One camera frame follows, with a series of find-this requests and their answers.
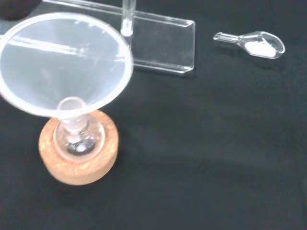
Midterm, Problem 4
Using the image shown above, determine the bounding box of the translucent plastic funnel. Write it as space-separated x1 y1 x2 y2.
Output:
0 11 134 118

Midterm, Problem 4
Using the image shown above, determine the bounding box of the small round-bottom glass flask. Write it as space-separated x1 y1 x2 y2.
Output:
54 97 106 161

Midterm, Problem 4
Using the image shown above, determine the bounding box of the black bench cloth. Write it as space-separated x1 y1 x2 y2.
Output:
0 0 307 230

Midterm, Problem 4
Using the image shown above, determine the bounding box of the clear acrylic funnel stand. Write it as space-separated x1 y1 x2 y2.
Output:
0 0 195 75

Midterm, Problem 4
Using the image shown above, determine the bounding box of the cork ring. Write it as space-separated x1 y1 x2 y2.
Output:
38 109 120 186

